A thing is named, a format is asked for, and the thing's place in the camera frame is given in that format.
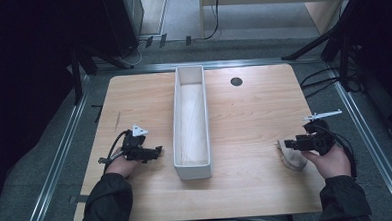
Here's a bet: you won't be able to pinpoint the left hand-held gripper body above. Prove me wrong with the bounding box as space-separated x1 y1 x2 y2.
120 122 158 163

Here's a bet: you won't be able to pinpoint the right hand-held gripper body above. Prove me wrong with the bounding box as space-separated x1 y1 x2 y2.
301 108 345 158

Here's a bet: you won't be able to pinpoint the beige cloth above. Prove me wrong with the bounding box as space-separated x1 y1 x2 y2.
276 138 309 173

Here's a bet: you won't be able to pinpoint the long white rectangular box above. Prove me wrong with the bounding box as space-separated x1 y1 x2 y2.
168 65 214 182

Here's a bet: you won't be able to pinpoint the person's left hand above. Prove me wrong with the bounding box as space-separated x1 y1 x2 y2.
103 146 145 180

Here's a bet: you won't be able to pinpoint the person's right hand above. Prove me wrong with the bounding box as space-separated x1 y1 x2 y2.
300 143 352 182

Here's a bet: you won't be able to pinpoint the black metal stand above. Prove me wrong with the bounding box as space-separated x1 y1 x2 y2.
68 42 137 107

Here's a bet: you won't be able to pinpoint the black tripod stand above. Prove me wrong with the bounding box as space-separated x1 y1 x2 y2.
277 0 374 96

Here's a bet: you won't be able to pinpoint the dark cabinet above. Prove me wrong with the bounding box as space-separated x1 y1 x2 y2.
100 0 148 57

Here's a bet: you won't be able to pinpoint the light wooden furniture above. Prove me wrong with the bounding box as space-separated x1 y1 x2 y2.
198 0 357 41

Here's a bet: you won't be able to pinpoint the left hand-held gripper black cable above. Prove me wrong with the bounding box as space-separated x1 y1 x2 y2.
96 128 135 173

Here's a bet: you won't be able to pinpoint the hand-held gripper black cable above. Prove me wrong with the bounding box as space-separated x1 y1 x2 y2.
313 122 359 181
96 128 135 173

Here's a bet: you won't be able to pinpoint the right hand-held gripper black cable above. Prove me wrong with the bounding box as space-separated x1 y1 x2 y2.
313 122 359 181

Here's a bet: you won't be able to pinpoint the black floor cables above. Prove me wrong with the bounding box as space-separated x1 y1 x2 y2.
298 65 365 100

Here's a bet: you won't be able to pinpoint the metal floor rail frame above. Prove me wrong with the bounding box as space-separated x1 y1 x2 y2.
13 51 392 221

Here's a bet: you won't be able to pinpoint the thin black hanging cable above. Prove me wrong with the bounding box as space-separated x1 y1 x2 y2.
198 0 223 42

